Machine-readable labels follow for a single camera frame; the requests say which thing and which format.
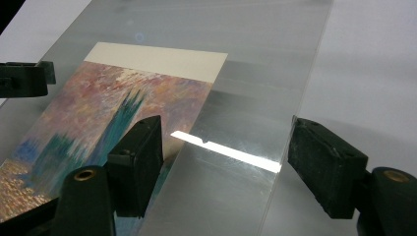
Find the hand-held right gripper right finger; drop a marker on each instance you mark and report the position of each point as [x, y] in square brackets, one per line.
[324, 170]

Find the painted picture card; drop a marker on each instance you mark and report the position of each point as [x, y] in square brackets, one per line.
[98, 98]

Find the clear acrylic picture frame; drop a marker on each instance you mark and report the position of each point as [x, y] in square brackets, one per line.
[262, 82]

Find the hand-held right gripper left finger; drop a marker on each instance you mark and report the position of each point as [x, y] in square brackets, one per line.
[137, 164]

